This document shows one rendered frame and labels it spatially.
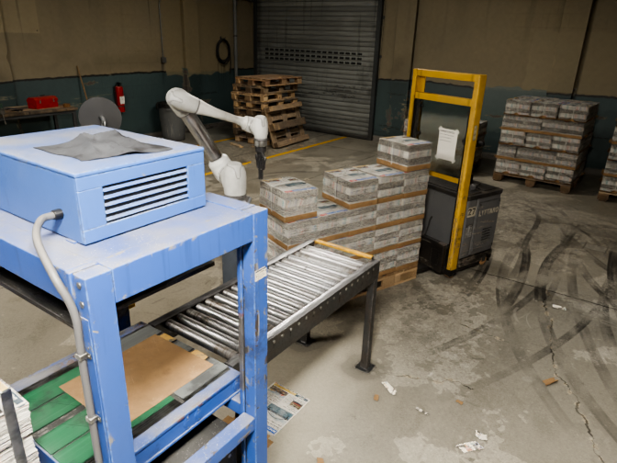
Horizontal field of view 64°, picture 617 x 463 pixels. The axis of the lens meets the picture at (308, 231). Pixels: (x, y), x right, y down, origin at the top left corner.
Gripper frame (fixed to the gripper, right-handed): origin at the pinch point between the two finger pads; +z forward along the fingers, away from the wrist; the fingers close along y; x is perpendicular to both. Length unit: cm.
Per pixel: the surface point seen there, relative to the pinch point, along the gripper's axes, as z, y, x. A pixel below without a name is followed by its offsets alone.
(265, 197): 21.5, 8.4, -9.2
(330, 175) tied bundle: 11, 8, -71
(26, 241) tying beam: -38, -153, 161
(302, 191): 11.0, -19.3, -23.5
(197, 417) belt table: 43, -156, 117
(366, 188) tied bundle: 18, -19, -86
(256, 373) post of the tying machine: 26, -164, 96
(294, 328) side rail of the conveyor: 40, -128, 55
